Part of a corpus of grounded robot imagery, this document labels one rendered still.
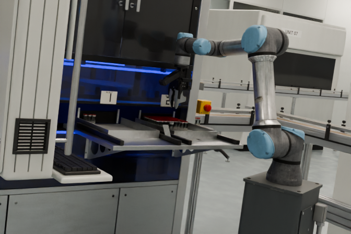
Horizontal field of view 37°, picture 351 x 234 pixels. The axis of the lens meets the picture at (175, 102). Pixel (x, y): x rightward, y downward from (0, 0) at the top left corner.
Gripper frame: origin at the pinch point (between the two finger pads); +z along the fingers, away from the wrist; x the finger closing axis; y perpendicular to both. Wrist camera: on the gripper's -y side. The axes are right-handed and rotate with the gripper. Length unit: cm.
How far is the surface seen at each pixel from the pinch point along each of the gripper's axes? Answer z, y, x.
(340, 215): 52, 97, -35
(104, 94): -2.4, -32.0, 10.7
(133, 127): 12.0, -17.0, 5.9
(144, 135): 11.8, -24.2, -15.1
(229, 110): 4, 59, 24
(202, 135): 11.7, 8.6, -15.1
